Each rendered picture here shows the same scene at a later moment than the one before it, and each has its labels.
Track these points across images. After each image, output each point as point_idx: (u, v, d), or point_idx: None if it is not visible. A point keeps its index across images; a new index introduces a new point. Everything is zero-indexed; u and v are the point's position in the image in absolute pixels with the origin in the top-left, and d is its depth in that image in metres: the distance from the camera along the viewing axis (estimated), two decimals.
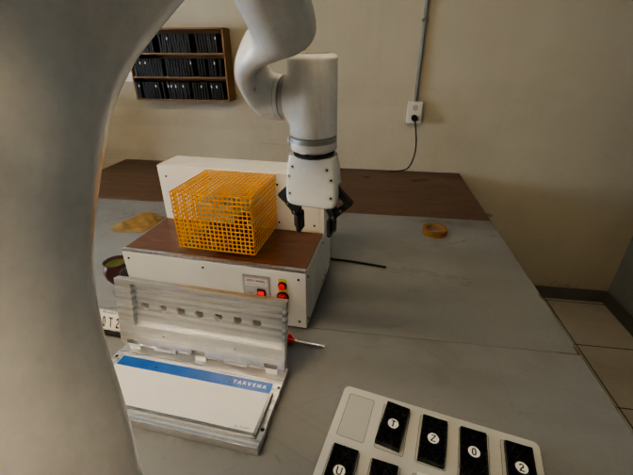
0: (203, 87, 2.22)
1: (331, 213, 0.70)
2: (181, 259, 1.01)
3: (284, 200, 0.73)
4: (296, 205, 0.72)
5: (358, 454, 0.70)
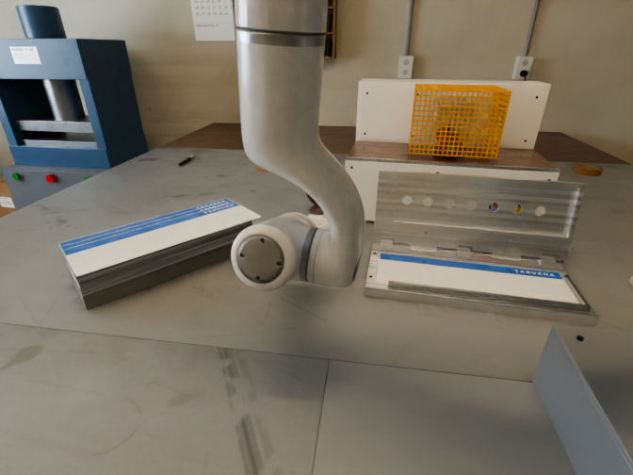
0: None
1: None
2: (414, 165, 0.99)
3: None
4: None
5: None
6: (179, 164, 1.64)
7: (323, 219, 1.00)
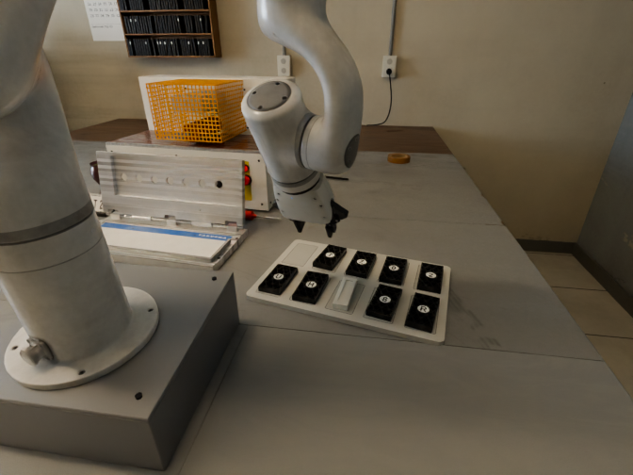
0: (190, 42, 2.36)
1: (328, 222, 0.69)
2: (157, 149, 1.15)
3: (279, 208, 0.72)
4: None
5: (297, 270, 0.83)
6: None
7: None
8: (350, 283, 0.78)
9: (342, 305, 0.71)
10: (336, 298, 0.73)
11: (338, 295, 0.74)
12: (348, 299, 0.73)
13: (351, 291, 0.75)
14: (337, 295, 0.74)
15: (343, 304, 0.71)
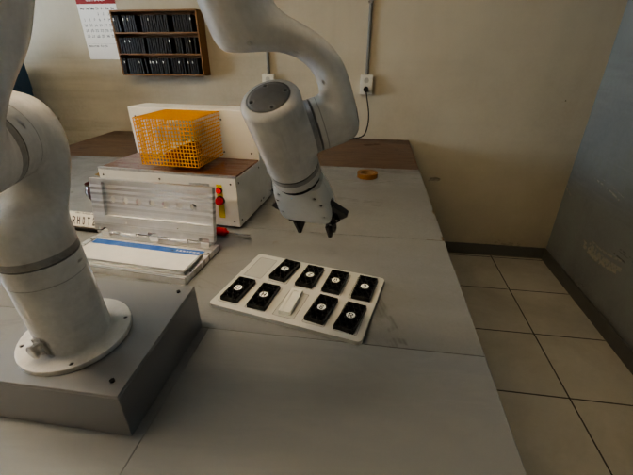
0: (181, 62, 2.52)
1: (328, 222, 0.69)
2: (143, 172, 1.31)
3: (279, 209, 0.72)
4: None
5: (254, 282, 1.00)
6: None
7: (75, 213, 1.32)
8: (297, 293, 0.95)
9: (285, 312, 0.88)
10: (283, 305, 0.89)
11: (284, 303, 0.90)
12: (291, 306, 0.89)
13: (296, 300, 0.91)
14: (284, 303, 0.90)
15: (286, 311, 0.88)
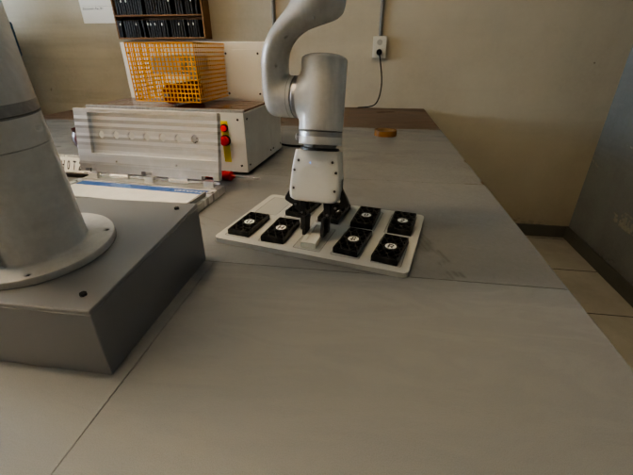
0: (180, 24, 2.36)
1: (327, 210, 0.71)
2: (137, 110, 1.14)
3: (291, 202, 0.74)
4: (302, 204, 0.73)
5: (268, 218, 0.83)
6: None
7: (59, 156, 1.15)
8: None
9: (310, 244, 0.71)
10: (305, 237, 0.73)
11: (307, 236, 0.73)
12: (316, 238, 0.72)
13: None
14: (306, 236, 0.73)
15: (311, 242, 0.71)
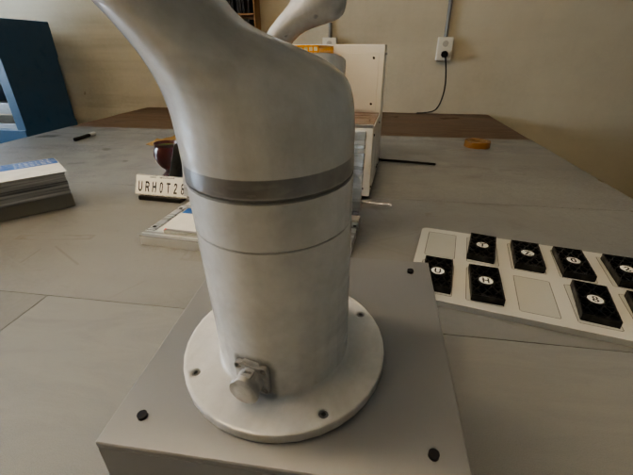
0: None
1: None
2: None
3: None
4: None
5: (452, 263, 0.67)
6: (73, 139, 1.63)
7: (150, 178, 0.99)
8: None
9: None
10: None
11: None
12: None
13: None
14: None
15: None
